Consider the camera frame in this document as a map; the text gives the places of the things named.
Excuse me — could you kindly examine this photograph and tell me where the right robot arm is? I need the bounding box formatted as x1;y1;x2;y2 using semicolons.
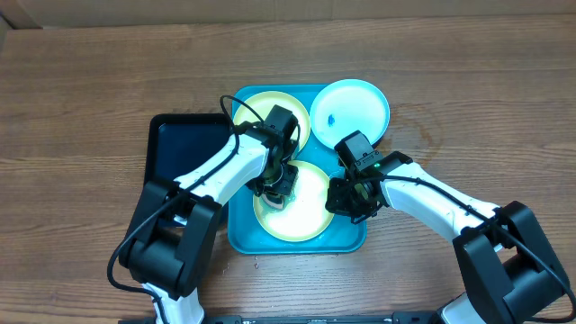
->
325;131;575;323

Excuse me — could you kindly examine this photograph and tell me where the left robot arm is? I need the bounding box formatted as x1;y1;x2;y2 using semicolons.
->
107;105;300;323

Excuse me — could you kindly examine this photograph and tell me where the light blue plate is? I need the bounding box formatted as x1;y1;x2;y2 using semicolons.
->
310;79;391;149

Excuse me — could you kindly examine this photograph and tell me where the black plastic tray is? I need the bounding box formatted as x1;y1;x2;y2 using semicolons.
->
144;113;230;183

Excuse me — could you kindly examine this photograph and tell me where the green scouring sponge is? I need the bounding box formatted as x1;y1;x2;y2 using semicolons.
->
261;193;284;210

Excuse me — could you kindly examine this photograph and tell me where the yellow-green plate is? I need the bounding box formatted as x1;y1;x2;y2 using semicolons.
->
243;91;313;159
253;160;334;242

